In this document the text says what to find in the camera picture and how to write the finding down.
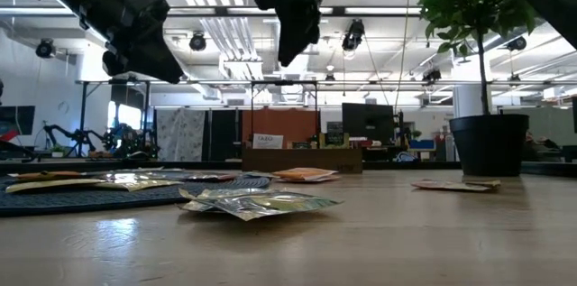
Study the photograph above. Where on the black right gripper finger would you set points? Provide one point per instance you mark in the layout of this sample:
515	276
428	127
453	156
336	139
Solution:
295	38

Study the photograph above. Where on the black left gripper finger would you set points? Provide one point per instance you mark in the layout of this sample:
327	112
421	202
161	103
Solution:
158	67

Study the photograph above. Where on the black background robot arm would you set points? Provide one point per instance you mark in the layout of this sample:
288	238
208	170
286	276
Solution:
76	135

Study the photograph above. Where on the yellow Ahmad tea packet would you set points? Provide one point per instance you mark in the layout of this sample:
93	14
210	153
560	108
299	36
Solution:
140	184
49	185

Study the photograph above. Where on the black ceiling spotlight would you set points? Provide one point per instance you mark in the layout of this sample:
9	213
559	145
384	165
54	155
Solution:
354	35
45	48
432	75
197	41
516	43

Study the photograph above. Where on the white patterned curtain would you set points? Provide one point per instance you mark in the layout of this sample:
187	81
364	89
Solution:
180	135

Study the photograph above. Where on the orange partition panel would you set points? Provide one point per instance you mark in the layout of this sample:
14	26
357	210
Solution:
288	126

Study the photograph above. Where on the black partition panel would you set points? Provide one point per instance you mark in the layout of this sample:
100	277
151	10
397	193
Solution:
225	135

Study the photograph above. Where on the black computer monitor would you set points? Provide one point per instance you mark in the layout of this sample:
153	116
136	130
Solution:
367	123

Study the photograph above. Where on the brown wooden compartment box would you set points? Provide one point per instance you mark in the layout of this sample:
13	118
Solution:
302	162

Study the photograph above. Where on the round dark woven placemat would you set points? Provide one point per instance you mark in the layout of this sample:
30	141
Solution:
112	200

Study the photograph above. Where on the red object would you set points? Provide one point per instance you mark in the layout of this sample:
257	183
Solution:
9	135

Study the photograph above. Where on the blue box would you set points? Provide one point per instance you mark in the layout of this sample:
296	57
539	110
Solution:
421	144

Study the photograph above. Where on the white pillar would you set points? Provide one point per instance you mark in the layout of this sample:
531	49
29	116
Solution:
466	101

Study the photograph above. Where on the green plant in black pot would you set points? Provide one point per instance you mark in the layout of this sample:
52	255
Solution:
489	146

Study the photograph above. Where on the grey-green partition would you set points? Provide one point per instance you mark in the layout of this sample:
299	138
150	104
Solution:
550	123

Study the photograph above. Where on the black background rig frame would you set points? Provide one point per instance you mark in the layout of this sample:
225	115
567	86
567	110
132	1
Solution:
82	119

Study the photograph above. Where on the dark wall monitor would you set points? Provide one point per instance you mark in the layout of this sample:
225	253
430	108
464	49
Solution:
18	119

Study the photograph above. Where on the black metal rig frame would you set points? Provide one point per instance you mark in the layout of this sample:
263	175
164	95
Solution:
405	165

